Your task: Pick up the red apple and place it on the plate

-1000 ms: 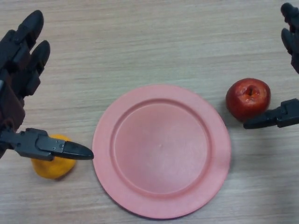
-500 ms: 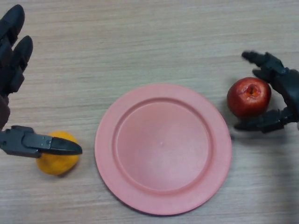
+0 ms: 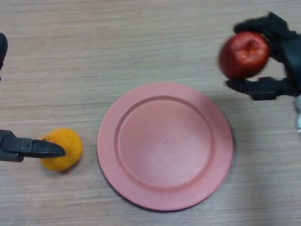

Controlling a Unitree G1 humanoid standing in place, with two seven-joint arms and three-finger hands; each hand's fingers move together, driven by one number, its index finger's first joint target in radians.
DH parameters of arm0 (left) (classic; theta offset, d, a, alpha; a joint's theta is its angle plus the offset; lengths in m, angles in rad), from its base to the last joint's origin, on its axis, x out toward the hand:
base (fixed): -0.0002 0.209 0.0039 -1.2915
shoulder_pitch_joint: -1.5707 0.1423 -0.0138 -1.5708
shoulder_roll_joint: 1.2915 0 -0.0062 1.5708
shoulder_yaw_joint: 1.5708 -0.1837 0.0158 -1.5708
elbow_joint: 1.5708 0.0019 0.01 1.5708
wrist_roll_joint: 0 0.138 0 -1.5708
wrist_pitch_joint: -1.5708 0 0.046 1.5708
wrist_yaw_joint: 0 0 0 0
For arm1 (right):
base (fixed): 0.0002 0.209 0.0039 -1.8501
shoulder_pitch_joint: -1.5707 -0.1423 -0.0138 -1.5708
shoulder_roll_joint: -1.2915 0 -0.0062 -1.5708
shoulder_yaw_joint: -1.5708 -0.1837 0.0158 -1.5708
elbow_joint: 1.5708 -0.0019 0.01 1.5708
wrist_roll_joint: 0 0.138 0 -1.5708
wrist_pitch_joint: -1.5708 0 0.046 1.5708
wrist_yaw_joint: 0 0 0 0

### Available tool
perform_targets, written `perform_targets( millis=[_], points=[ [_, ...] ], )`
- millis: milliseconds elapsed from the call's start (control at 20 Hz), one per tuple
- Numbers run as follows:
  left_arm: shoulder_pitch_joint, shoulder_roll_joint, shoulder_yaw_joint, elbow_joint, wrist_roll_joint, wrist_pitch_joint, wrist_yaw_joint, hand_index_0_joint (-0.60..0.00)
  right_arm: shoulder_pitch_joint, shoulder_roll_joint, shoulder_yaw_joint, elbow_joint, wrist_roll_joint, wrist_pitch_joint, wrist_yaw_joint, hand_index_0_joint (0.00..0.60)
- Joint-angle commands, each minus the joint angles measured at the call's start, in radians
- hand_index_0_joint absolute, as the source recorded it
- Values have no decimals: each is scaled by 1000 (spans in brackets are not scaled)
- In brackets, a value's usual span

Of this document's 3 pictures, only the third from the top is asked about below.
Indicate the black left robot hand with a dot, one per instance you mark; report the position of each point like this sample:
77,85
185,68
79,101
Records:
14,148

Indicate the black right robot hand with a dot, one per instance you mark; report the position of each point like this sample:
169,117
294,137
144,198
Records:
291,51

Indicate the red apple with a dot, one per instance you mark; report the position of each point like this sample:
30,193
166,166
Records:
240,58

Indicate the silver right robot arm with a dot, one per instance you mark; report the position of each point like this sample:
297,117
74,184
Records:
298,113

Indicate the pink round plate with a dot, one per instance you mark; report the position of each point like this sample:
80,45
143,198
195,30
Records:
164,146

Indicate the yellow pear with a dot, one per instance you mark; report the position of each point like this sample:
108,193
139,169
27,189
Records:
70,143

